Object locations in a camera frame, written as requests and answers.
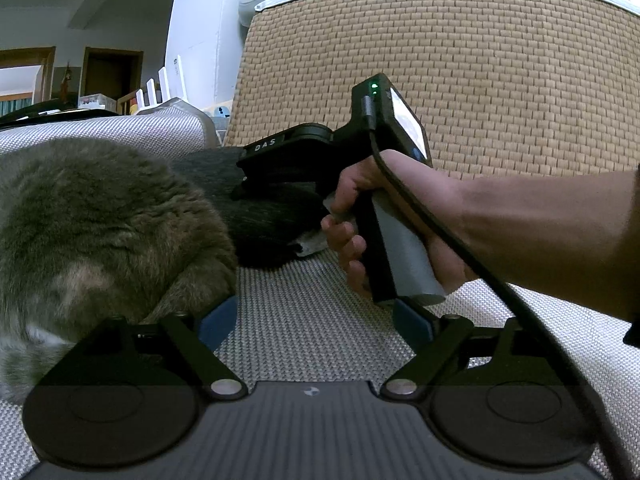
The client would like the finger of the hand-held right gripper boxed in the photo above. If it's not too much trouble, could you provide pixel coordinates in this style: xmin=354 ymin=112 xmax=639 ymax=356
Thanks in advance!
xmin=231 ymin=170 xmax=322 ymax=202

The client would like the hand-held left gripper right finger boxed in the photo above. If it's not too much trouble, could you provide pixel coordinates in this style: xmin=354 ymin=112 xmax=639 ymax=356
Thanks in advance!
xmin=380 ymin=299 xmax=571 ymax=402

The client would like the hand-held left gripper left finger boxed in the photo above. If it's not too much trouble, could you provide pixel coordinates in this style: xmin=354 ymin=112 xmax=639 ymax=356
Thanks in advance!
xmin=42 ymin=295 xmax=249 ymax=401

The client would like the black fuzzy sweater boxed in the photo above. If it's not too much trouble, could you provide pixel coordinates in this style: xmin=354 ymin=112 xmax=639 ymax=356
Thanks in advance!
xmin=170 ymin=147 xmax=331 ymax=268

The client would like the person's right forearm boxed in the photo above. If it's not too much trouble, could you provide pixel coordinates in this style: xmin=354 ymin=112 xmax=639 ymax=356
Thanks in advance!
xmin=460 ymin=165 xmax=640 ymax=343

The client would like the person's right hand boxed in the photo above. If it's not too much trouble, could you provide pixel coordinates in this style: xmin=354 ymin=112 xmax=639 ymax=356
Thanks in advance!
xmin=321 ymin=149 xmax=482 ymax=297

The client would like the grey textured sofa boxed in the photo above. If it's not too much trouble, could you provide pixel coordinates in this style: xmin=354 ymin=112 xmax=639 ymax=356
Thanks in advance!
xmin=0 ymin=102 xmax=640 ymax=480

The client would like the small white blue container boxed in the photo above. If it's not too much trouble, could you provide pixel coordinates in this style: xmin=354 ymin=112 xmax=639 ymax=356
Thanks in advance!
xmin=206 ymin=105 xmax=235 ymax=133

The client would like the white router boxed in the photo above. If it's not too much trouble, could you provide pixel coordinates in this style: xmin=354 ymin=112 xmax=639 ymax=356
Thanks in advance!
xmin=132 ymin=57 xmax=190 ymax=116

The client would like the grey tabby cat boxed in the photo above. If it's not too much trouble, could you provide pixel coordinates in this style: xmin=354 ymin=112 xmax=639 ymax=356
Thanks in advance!
xmin=0 ymin=137 xmax=241 ymax=406

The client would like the woven beige cushion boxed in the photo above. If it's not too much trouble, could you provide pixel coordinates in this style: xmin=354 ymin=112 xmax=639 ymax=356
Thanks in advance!
xmin=222 ymin=0 xmax=640 ymax=181

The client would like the dark wooden door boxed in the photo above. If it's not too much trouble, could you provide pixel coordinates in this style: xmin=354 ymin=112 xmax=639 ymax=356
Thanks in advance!
xmin=80 ymin=47 xmax=145 ymax=106

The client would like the clear storage box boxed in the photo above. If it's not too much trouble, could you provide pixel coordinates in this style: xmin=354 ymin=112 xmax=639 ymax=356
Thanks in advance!
xmin=79 ymin=94 xmax=119 ymax=111

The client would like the dark table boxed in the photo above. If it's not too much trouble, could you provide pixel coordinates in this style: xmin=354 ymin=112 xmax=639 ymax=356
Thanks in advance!
xmin=0 ymin=100 xmax=123 ymax=128

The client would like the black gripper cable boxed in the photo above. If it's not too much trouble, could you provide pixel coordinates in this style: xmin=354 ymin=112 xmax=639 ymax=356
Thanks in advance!
xmin=361 ymin=95 xmax=640 ymax=480

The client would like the wooden door frame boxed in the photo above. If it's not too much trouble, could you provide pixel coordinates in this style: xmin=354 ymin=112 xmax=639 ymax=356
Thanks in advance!
xmin=0 ymin=47 xmax=57 ymax=103

